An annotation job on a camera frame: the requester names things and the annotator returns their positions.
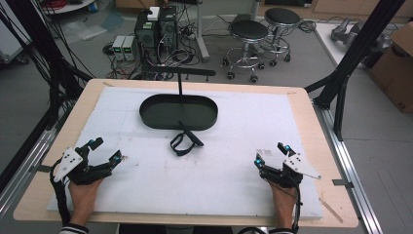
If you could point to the grey equipment case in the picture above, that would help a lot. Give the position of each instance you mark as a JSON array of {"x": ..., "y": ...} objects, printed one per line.
[{"x": 11, "y": 39}]

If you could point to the black oval tray hanger stand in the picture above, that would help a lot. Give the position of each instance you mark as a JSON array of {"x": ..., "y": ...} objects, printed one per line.
[{"x": 162, "y": 112}]

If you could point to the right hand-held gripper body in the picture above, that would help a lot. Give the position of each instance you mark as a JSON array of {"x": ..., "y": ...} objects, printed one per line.
[{"x": 289, "y": 175}]

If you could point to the black round stool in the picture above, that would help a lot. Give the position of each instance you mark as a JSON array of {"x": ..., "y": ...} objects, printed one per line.
[
  {"x": 281, "y": 17},
  {"x": 249, "y": 31}
]

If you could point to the person's right hand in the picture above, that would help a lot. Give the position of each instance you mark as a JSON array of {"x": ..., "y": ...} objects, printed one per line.
[{"x": 285, "y": 203}]

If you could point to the black metal frame stand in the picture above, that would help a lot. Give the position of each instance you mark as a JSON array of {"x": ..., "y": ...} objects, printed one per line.
[
  {"x": 39, "y": 48},
  {"x": 354, "y": 55}
]

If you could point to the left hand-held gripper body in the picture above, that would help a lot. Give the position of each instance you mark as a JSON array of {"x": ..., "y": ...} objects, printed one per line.
[{"x": 79, "y": 170}]

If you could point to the cardboard box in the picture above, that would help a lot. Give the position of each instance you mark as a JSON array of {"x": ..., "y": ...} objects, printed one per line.
[{"x": 394, "y": 71}]

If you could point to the white power supply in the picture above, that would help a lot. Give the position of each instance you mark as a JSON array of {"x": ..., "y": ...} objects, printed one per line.
[
  {"x": 118, "y": 47},
  {"x": 130, "y": 48}
]

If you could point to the thin wooden stick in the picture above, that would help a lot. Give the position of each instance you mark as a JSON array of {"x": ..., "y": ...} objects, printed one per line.
[{"x": 331, "y": 210}]

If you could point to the grey desk leg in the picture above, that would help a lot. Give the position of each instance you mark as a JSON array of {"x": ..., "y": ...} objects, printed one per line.
[{"x": 202, "y": 35}]

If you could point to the aluminium rail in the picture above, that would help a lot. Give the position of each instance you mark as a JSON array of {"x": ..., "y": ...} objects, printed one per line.
[
  {"x": 22, "y": 175},
  {"x": 352, "y": 175}
]

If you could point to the black smart watch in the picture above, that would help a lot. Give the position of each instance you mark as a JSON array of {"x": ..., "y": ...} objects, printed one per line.
[{"x": 191, "y": 134}]

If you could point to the clear plastic bag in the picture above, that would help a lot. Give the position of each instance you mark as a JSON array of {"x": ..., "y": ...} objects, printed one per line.
[{"x": 82, "y": 31}]

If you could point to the person's left hand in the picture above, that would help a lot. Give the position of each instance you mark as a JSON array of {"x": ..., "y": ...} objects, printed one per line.
[{"x": 82, "y": 200}]

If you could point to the round white table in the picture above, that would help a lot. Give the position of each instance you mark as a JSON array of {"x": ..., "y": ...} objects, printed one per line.
[{"x": 69, "y": 7}]

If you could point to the white foam board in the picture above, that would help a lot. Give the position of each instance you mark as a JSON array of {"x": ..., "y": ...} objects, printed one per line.
[{"x": 211, "y": 175}]

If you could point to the grey machine parts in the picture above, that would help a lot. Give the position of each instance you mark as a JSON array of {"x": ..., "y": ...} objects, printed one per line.
[{"x": 349, "y": 32}]

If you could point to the white box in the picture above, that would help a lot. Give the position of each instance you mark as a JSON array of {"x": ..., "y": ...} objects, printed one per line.
[{"x": 153, "y": 13}]

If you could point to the grey tape strip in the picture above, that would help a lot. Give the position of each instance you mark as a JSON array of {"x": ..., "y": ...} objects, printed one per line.
[
  {"x": 42, "y": 168},
  {"x": 342, "y": 183}
]

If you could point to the black computer tower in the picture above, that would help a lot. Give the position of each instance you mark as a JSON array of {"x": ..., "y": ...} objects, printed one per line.
[
  {"x": 146, "y": 35},
  {"x": 168, "y": 31}
]

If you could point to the striped left sleeve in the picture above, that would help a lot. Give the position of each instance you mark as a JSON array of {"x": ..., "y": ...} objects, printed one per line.
[{"x": 74, "y": 229}]

